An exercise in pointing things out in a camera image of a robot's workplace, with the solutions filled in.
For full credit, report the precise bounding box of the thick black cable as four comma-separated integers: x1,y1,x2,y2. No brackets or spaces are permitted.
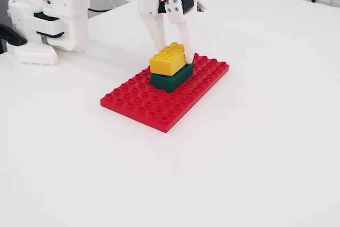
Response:
0,23,28,54

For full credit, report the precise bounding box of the yellow lego brick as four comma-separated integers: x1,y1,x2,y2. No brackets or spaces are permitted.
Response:
149,41,188,77

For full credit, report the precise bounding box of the red lego baseplate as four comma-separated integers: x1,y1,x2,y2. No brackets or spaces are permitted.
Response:
100,53,231,134

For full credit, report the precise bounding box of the thin black cable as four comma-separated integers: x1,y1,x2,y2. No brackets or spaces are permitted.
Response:
88,7,114,13

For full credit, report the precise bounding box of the green lego brick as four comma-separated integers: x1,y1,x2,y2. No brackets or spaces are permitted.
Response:
150,62,194,94

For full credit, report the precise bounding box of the white arm base clamp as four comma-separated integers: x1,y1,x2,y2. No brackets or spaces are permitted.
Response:
6,42,58,66

